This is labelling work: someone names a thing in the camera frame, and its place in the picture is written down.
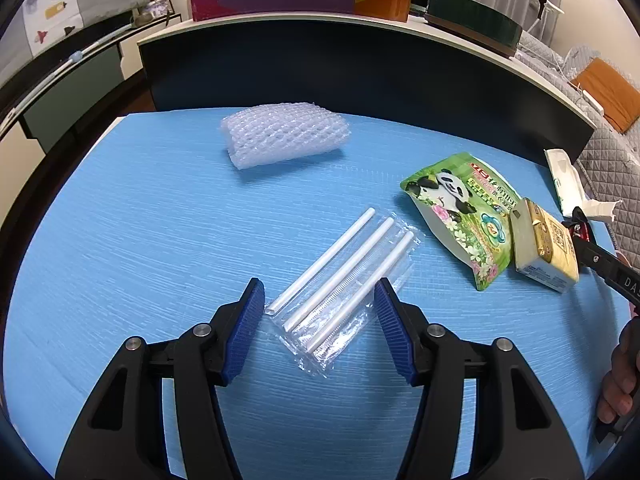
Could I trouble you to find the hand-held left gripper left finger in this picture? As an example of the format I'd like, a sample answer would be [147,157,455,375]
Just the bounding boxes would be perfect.
[54,277,266,480]

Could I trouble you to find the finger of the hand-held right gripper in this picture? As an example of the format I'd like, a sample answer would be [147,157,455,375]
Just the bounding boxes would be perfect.
[562,206,617,281]

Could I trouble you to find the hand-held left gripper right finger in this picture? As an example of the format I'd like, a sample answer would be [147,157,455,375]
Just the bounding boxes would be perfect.
[374,277,586,480]

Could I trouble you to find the yellow tissue pack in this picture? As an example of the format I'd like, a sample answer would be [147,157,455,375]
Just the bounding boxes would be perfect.
[509,197,580,294]

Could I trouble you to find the white paper packaging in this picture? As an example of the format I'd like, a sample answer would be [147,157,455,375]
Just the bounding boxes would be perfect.
[544,148,624,224]

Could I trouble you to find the clear-wrapped white straws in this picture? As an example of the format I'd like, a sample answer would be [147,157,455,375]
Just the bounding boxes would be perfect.
[264,207,426,376]

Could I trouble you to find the green panda snack pouch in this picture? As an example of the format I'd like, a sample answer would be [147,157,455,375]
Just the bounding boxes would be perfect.
[400,152,524,293]

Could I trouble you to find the white foam net sleeve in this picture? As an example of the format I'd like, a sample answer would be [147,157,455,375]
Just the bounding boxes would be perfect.
[220,101,351,170]

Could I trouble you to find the person's right hand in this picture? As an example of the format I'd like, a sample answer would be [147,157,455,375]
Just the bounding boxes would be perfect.
[595,317,640,426]

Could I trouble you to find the grey quilted sofa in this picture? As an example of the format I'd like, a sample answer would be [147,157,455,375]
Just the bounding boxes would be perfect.
[515,30,640,262]

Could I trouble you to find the orange cushion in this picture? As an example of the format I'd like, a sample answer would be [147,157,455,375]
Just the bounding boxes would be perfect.
[572,57,640,134]

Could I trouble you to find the white stand lamp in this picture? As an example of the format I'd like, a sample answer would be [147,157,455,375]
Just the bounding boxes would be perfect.
[532,0,567,37]

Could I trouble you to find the dark green round tin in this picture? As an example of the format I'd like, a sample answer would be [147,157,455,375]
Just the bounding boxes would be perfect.
[425,0,524,59]

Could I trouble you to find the white-topped dark coffee table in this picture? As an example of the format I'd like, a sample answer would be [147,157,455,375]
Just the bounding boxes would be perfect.
[137,9,599,167]

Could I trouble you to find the white and green cabinet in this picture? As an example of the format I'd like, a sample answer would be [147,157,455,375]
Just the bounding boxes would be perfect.
[0,10,182,172]

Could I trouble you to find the white rod with blue bead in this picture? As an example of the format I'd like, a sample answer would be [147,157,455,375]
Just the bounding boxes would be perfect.
[0,19,147,127]

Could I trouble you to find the grey deer-print cover cloth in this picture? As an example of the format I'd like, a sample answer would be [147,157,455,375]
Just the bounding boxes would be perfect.
[0,0,147,72]

